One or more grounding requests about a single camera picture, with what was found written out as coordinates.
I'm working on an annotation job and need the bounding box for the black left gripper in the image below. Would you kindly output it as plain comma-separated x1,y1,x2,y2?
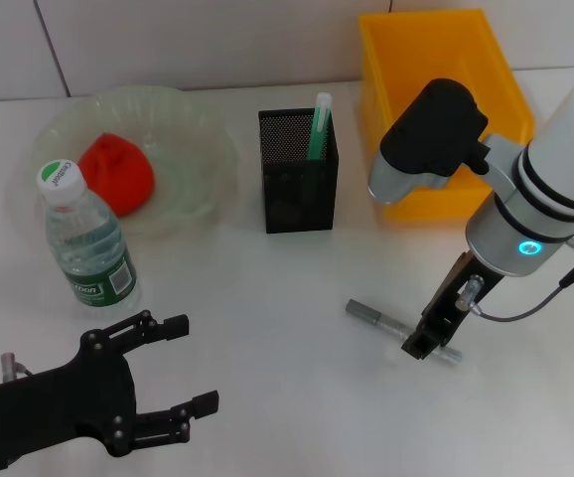
0,309,220,473

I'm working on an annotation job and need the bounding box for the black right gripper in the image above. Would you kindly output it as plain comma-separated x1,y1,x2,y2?
399,250,504,361

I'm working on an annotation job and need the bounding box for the grey marker pen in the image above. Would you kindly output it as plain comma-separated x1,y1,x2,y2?
345,298,465,367

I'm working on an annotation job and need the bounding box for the clear green-label water bottle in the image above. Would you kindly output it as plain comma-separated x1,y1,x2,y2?
36,158,143,310

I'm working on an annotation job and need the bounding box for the orange fruit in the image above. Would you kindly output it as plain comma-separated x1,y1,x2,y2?
77,130,156,218

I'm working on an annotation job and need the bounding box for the green pen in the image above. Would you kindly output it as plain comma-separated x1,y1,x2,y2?
307,91,334,163

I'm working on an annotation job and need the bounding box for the black mesh pen holder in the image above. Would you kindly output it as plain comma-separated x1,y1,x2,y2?
257,107,342,235

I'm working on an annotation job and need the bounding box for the green glass fruit plate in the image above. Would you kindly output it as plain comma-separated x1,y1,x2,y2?
21,84,239,243

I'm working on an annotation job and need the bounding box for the yellow plastic bin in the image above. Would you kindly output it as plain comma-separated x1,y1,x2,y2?
358,8,537,223

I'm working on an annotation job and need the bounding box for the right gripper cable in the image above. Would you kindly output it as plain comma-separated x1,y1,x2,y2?
457,235,574,325

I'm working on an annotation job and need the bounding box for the right wrist camera housing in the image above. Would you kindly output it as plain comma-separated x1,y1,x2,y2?
366,78,492,207

